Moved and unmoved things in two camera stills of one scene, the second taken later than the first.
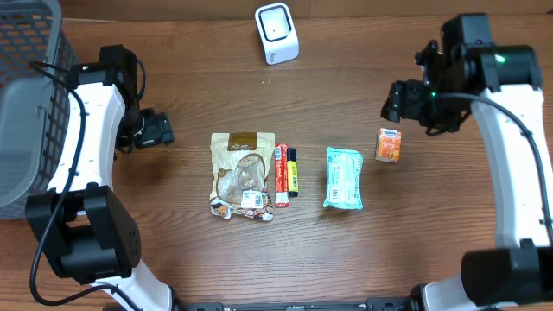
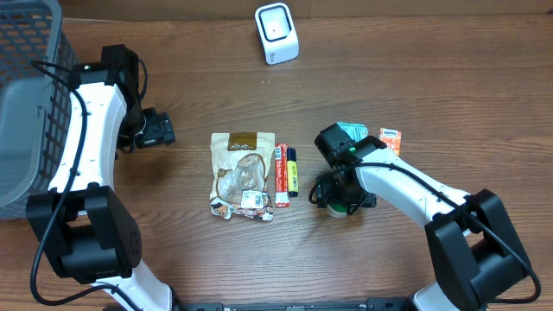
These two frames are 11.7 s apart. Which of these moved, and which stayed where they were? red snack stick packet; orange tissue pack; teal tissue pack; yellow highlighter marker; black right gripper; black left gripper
Moved: black right gripper; teal tissue pack
Stayed: black left gripper; orange tissue pack; yellow highlighter marker; red snack stick packet
